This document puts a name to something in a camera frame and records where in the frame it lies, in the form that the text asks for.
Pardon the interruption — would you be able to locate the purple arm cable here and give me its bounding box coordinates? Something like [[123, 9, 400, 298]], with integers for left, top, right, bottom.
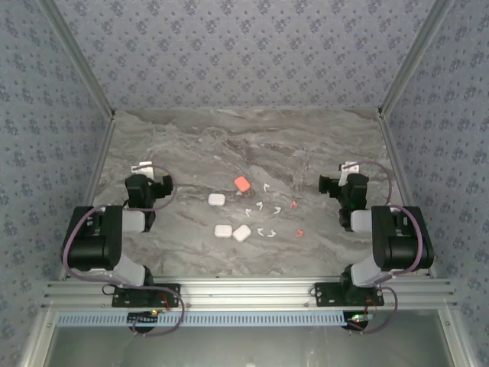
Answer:
[[62, 164, 185, 338], [343, 160, 427, 336]]

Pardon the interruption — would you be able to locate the aluminium table side rail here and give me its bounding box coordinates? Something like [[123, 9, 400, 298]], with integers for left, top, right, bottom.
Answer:
[[380, 112, 439, 278], [57, 114, 117, 282]]

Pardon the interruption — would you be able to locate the aluminium corner post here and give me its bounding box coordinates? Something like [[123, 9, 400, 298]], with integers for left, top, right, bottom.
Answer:
[[377, 0, 458, 119], [37, 0, 117, 120]]

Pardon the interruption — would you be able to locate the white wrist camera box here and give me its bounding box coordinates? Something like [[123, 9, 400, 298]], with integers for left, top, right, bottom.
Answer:
[[338, 161, 362, 184], [131, 161, 154, 179]]

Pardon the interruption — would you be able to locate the long aluminium mounting rail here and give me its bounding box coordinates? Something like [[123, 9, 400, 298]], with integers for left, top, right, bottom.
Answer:
[[40, 278, 458, 310]]

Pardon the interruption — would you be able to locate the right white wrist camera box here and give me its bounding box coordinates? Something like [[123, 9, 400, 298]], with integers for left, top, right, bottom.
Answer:
[[338, 161, 362, 184]]

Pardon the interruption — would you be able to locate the left black controller board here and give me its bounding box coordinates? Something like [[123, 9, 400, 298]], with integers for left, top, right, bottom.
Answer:
[[128, 310, 160, 333]]

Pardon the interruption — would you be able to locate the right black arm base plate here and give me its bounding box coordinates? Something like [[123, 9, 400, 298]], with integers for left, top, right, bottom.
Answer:
[[314, 282, 385, 307]]

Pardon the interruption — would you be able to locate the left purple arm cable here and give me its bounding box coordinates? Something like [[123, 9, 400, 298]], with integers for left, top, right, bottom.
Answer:
[[62, 164, 185, 338]]

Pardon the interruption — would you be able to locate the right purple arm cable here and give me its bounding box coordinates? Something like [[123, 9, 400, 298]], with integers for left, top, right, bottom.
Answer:
[[343, 160, 427, 336]]

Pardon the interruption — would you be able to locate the right black controller board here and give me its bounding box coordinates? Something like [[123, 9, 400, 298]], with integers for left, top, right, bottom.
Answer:
[[345, 311, 374, 332]]

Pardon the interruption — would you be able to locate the black controller board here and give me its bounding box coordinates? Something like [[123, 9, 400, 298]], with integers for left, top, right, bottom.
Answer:
[[345, 311, 374, 332], [128, 310, 160, 333]]

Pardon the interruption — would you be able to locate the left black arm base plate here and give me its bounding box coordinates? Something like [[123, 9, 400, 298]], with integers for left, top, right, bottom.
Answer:
[[112, 283, 181, 308]]

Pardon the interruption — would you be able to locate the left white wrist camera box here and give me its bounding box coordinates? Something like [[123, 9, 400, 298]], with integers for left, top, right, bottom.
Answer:
[[131, 161, 154, 179]]

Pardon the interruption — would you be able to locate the slotted pale blue cable duct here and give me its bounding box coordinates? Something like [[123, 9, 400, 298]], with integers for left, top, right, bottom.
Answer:
[[55, 310, 351, 328]]

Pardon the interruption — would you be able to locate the aluminium frame leg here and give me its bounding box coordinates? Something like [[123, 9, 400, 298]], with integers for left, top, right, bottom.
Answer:
[[437, 309, 474, 367], [18, 309, 58, 367]]

